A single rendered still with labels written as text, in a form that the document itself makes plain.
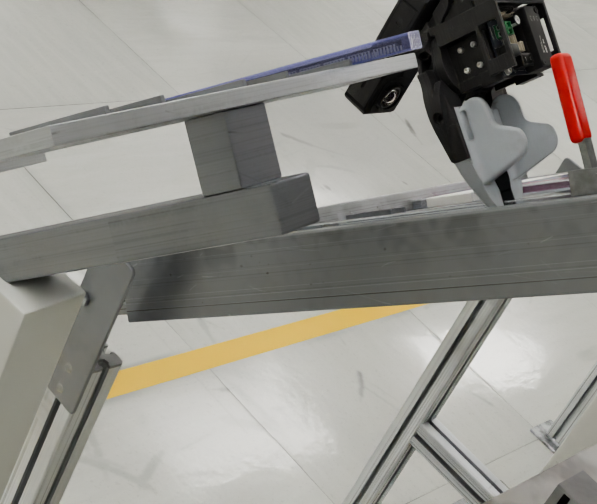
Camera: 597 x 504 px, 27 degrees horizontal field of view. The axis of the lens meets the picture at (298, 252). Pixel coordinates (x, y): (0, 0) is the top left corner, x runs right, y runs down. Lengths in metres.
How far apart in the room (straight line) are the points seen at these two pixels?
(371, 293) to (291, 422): 1.32
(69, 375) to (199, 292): 0.15
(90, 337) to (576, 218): 0.46
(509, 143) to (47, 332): 0.36
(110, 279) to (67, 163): 1.59
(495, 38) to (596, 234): 0.19
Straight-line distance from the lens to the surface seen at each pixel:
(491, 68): 0.93
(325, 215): 1.31
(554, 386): 2.75
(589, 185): 0.85
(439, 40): 0.95
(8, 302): 0.85
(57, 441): 1.17
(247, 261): 1.00
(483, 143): 0.95
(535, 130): 0.97
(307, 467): 2.16
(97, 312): 1.08
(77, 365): 1.12
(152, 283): 1.09
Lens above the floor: 1.34
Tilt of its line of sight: 30 degrees down
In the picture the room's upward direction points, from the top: 27 degrees clockwise
